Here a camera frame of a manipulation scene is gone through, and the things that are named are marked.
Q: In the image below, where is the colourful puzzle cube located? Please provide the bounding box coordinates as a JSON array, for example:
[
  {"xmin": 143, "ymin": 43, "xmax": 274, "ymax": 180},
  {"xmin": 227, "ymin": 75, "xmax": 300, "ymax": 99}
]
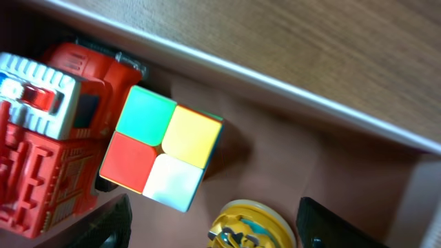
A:
[{"xmin": 99, "ymin": 86, "xmax": 223, "ymax": 212}]

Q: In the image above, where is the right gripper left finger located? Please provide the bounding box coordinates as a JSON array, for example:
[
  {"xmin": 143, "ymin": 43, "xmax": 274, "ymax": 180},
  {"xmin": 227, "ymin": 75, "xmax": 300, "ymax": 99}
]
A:
[{"xmin": 37, "ymin": 194, "xmax": 132, "ymax": 248}]

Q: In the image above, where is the white box pink inside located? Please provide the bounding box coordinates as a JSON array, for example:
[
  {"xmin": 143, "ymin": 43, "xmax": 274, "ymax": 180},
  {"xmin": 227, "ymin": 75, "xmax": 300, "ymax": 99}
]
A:
[{"xmin": 1, "ymin": 1, "xmax": 440, "ymax": 247}]

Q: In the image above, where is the yellow round spinner toy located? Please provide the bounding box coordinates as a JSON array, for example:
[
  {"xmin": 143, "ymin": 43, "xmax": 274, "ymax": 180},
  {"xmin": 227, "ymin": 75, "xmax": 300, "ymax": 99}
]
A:
[{"xmin": 207, "ymin": 199, "xmax": 297, "ymax": 248}]

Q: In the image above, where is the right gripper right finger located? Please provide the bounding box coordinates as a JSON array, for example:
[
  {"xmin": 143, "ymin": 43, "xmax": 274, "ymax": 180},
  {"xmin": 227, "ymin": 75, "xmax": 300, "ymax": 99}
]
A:
[{"xmin": 296, "ymin": 197, "xmax": 387, "ymax": 248}]

